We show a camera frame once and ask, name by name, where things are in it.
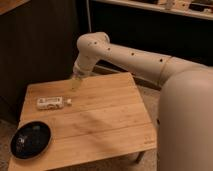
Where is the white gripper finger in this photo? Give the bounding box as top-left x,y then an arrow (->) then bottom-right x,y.
73,78 -> 82,90
70,77 -> 75,90

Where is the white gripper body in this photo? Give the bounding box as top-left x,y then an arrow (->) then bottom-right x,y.
73,61 -> 92,79

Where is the clear plastic bottle white label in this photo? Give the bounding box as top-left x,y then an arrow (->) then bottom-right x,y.
36,96 -> 72,110

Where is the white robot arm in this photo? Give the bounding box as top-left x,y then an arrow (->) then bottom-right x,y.
73,32 -> 213,171

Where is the black ceramic bowl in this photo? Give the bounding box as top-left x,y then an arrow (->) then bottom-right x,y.
10,121 -> 51,159

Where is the wooden table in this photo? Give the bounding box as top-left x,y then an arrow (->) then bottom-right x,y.
8,73 -> 157,171

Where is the thin metal pole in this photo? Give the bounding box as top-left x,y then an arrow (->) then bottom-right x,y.
86,0 -> 92,32

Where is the wooden shelf with items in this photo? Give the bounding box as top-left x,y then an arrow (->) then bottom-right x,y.
94,0 -> 213,21

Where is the grey metal rail beam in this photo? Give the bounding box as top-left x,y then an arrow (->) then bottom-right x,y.
92,65 -> 160,90

